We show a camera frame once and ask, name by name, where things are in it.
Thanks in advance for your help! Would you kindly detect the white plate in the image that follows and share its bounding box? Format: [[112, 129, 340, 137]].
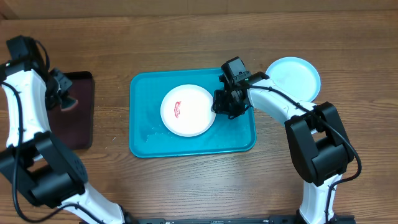
[[160, 84, 216, 137]]

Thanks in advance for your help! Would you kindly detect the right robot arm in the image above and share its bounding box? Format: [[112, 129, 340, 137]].
[[212, 71, 357, 223]]

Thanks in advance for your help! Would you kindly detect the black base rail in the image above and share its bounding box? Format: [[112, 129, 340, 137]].
[[79, 214, 356, 224]]

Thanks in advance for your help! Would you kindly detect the blue plastic tray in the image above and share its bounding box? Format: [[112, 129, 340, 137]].
[[129, 68, 257, 159]]

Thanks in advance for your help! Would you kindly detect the light blue plate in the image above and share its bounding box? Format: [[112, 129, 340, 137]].
[[266, 57, 322, 102]]

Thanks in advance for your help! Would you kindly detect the dark maroon tray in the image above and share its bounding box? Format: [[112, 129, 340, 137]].
[[47, 71, 95, 150]]

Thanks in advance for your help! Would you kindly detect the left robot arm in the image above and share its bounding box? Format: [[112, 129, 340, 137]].
[[1, 63, 126, 223]]

